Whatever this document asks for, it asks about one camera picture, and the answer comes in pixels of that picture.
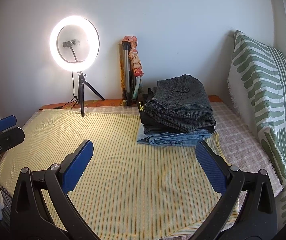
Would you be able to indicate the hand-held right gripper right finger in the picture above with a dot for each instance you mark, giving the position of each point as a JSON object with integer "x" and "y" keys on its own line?
{"x": 211, "y": 167}

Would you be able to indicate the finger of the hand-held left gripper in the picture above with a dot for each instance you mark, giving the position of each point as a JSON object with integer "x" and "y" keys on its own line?
{"x": 4, "y": 123}
{"x": 10, "y": 137}

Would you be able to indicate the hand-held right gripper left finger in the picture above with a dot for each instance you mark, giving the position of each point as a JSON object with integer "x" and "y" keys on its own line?
{"x": 77, "y": 167}

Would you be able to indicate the grey tweed pants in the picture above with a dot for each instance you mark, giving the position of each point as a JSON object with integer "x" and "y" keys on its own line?
{"x": 183, "y": 105}

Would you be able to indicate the folded black pants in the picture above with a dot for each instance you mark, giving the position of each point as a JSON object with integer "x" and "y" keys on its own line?
{"x": 148, "y": 123}

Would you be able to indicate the pale checked bed sheet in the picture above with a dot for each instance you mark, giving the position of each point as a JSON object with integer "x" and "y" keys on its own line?
{"x": 233, "y": 135}

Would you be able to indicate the folded blue jeans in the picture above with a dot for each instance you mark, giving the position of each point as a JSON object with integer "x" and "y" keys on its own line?
{"x": 173, "y": 138}

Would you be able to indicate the yellow striped blanket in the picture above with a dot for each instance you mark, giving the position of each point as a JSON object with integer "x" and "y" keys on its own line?
{"x": 133, "y": 180}

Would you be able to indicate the black mini tripod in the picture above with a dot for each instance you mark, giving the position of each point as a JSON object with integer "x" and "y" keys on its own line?
{"x": 82, "y": 97}

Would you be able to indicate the black gooseneck phone holder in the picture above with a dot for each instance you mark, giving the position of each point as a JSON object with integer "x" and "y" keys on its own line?
{"x": 67, "y": 44}

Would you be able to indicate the folded silver tripod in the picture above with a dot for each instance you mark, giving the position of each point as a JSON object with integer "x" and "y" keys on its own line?
{"x": 126, "y": 67}

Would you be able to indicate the orange patterned cloth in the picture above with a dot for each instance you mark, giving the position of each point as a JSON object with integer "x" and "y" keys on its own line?
{"x": 135, "y": 55}

